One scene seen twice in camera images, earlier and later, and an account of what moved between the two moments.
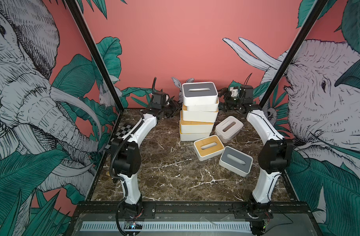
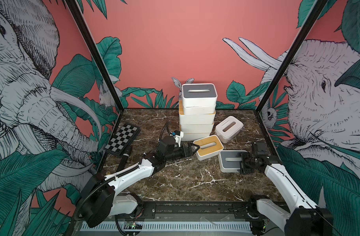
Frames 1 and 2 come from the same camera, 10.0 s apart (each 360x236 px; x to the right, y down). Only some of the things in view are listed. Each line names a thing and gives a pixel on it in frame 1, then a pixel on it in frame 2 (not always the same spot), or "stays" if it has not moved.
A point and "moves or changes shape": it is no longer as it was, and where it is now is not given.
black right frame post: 298,43 stays
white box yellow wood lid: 194,133 stays
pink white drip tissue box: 228,129 stays
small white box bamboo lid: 208,147 stays
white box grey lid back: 199,93 stays
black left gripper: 176,107 → 189,152
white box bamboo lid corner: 202,116 moves or changes shape
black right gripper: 226,92 → 243,168
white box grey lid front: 236,161 moves or changes shape
